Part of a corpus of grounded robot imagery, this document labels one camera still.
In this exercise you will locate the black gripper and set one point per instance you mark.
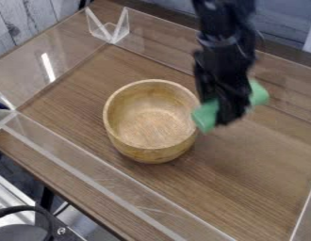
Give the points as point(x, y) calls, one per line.
point(220, 70)

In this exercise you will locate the green rectangular block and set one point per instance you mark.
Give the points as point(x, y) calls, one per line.
point(204, 115)

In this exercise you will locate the brown wooden bowl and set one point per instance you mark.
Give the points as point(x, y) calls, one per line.
point(146, 120)

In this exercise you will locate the clear acrylic tray walls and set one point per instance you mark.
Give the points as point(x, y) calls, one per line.
point(237, 187)

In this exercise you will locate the black metal bracket with screw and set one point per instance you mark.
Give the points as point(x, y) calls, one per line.
point(62, 233)

